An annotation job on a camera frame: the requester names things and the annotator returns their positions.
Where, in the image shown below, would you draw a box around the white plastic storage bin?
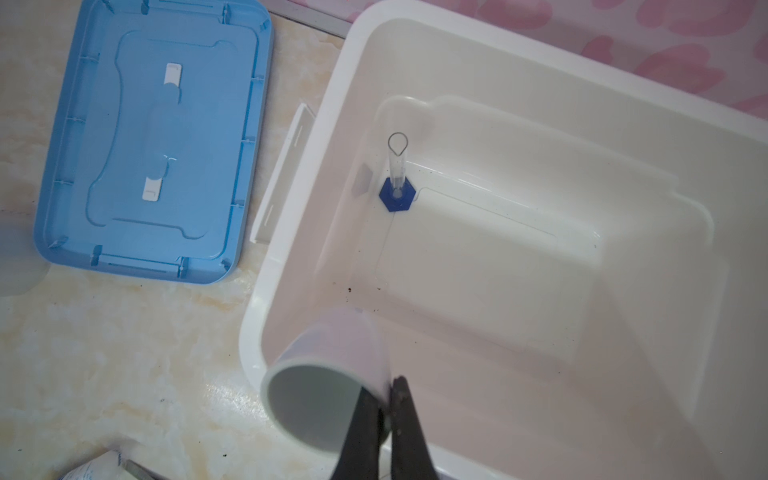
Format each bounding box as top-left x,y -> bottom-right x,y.
239,1 -> 767,479

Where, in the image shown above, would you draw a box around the small white round cup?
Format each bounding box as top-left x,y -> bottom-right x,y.
260,305 -> 392,454

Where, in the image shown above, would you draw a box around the clear tape roll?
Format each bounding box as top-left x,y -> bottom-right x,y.
0,219 -> 50,297

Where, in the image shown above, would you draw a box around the blue plastic bin lid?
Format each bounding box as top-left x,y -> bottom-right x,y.
33,1 -> 274,285

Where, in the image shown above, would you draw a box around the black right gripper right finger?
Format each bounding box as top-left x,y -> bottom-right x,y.
389,376 -> 440,480

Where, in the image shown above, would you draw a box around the small white blue-label bottle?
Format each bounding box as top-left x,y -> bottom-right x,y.
59,450 -> 125,480

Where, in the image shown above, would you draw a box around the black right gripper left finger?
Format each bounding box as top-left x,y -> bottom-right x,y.
330,388 -> 384,480

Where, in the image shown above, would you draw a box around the blue hexagonal cap needle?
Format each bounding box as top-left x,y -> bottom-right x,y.
379,132 -> 416,212

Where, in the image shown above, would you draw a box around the metal tweezers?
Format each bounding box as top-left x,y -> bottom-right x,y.
123,460 -> 168,480

